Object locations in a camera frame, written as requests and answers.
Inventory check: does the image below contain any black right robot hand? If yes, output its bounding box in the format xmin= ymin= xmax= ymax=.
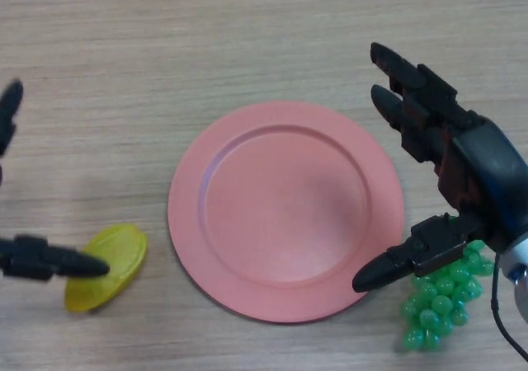
xmin=352 ymin=43 xmax=528 ymax=293

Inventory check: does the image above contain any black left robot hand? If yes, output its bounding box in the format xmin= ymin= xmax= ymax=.
xmin=0 ymin=79 xmax=111 ymax=281

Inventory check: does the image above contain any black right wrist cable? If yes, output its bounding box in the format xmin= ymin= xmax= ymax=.
xmin=490 ymin=250 xmax=528 ymax=359

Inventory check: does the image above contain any green grape bunch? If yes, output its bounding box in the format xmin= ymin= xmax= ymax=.
xmin=400 ymin=240 xmax=495 ymax=352

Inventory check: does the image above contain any pink round plate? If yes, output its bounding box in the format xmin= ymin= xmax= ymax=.
xmin=167 ymin=101 xmax=405 ymax=325

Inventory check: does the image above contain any yellow starfruit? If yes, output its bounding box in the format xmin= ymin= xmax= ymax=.
xmin=64 ymin=223 xmax=149 ymax=313

